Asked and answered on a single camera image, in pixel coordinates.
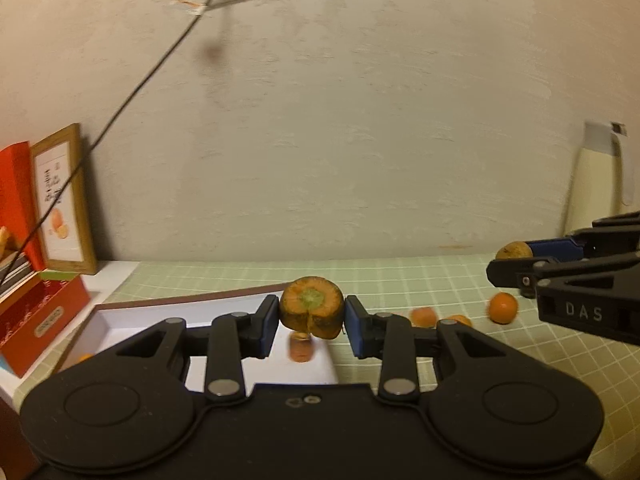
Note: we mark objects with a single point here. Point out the wooden picture frame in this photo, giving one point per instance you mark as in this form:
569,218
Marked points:
75,240

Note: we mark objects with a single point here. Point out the green-topped carrot piece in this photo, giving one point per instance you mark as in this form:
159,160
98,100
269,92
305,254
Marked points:
310,310

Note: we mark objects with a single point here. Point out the dark-topped carrot piece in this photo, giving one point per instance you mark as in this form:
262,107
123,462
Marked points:
300,351

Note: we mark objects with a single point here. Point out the small orange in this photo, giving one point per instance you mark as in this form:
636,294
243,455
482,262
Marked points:
460,320
85,359
502,308

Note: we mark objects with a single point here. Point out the small tan round fruit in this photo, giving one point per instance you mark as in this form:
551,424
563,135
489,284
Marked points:
515,250

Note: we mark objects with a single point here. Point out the stack of books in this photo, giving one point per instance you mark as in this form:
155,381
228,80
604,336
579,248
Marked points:
15,272

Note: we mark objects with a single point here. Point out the brown cardboard tray box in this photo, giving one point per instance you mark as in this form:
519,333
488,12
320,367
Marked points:
130,317

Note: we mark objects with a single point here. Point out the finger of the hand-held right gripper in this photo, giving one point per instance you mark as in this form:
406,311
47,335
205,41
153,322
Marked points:
510,272
555,248

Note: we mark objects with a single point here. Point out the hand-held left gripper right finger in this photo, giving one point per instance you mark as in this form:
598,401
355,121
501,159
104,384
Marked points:
353,325

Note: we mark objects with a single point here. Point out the green checked tablecloth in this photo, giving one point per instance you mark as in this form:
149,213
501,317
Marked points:
400,280

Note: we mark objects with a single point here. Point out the cream thermos jug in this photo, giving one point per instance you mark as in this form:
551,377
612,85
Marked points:
595,185

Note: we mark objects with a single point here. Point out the red paper bag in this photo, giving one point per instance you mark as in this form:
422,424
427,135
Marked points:
17,185

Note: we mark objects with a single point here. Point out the tan plush toy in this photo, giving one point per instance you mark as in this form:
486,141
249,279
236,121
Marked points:
4,240

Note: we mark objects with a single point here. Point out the open orange gift box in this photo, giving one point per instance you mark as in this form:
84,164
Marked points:
45,330

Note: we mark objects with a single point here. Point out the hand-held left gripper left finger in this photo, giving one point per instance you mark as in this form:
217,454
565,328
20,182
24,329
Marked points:
270,322

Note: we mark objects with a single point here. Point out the small orange carrot piece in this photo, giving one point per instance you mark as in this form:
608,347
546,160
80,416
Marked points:
424,316

